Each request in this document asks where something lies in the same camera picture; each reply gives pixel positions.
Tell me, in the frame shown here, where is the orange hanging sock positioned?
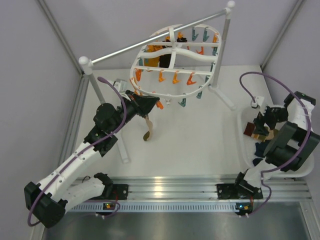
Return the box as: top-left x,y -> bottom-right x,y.
144,45 -> 160,67

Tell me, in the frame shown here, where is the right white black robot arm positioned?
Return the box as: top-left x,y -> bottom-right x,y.
233,91 -> 320,199

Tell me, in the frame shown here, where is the beige brown patterned sock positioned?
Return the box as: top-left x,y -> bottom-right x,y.
143,115 -> 153,142

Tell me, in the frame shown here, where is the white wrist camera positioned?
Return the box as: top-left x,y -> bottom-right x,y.
113,79 -> 128,93
250,96 -> 266,110

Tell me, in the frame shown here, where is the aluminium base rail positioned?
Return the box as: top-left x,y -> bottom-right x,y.
69,175 -> 311,213

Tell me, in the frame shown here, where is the dark navy sock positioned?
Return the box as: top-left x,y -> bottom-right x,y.
252,140 -> 270,166

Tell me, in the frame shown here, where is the white plastic basket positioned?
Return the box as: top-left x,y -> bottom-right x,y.
236,106 -> 315,178

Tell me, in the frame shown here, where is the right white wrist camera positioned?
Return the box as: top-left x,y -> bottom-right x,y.
250,96 -> 266,110

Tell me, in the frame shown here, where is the black hanging sock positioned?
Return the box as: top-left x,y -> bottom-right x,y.
159,36 -> 188,68

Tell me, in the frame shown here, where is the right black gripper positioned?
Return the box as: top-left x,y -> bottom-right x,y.
253,103 -> 289,136

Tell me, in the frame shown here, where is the white clip sock hanger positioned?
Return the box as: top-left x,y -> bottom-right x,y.
129,24 -> 222,107

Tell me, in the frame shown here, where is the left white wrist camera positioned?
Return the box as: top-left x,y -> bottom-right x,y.
113,79 -> 128,93

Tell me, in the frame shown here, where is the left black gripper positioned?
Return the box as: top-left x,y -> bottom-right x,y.
110,89 -> 159,134

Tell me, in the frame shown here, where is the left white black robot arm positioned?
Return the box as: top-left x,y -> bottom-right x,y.
24,90 -> 160,229

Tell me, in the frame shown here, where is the white drying rack stand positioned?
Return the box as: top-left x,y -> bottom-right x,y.
78,0 -> 237,165

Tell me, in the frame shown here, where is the striped brown green sock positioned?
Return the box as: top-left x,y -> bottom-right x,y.
243,122 -> 279,142

